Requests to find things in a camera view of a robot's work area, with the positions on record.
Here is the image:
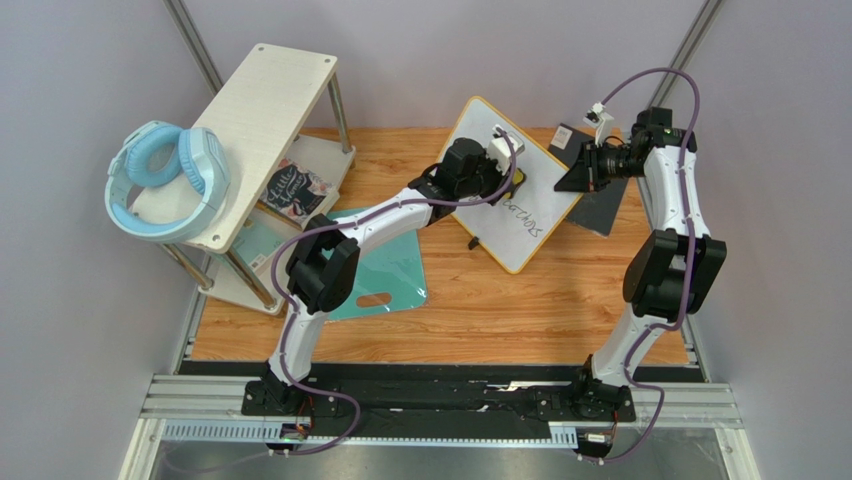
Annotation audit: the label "yellow bone-shaped eraser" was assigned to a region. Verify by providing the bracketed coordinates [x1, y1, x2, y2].
[505, 168, 527, 199]

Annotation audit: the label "yellow framed whiteboard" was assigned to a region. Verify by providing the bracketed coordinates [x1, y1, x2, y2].
[437, 96, 580, 274]

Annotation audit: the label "slotted cable duct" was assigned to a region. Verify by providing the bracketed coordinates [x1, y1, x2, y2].
[161, 421, 579, 449]

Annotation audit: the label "teal notebook on lower shelf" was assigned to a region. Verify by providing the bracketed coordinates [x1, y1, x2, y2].
[232, 218, 284, 276]

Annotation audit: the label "teal cutting mat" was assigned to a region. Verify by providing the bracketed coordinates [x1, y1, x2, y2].
[329, 226, 428, 321]

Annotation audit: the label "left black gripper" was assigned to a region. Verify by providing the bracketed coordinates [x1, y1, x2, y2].
[458, 153, 518, 210]

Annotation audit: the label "black notebook in plastic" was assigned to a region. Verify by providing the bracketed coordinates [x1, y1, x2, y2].
[548, 123, 628, 238]

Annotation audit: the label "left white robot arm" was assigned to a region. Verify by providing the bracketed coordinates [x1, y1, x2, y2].
[241, 129, 524, 416]

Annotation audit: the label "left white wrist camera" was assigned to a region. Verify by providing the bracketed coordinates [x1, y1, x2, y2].
[486, 124, 525, 174]

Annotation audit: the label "purple cable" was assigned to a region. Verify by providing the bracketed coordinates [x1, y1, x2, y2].
[578, 67, 702, 465]
[269, 129, 519, 457]

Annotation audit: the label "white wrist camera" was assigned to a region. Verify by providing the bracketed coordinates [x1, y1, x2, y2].
[583, 102, 614, 145]
[486, 124, 525, 174]

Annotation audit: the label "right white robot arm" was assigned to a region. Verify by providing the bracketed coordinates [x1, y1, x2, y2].
[554, 107, 727, 420]

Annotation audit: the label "white two-tier shelf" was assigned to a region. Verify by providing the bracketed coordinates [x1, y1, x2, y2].
[161, 43, 355, 315]

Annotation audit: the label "dark floral book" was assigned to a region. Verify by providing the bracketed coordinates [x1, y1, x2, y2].
[256, 158, 339, 229]

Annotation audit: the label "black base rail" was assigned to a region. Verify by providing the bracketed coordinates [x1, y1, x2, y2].
[279, 363, 637, 440]

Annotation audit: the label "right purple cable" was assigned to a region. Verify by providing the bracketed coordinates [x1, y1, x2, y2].
[578, 67, 702, 465]

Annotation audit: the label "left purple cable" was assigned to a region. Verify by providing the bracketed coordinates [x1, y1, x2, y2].
[269, 129, 519, 457]

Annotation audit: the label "blue headphones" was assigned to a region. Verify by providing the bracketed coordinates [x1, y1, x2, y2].
[104, 120, 231, 244]

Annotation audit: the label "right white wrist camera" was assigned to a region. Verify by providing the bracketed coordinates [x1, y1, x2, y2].
[583, 102, 614, 145]

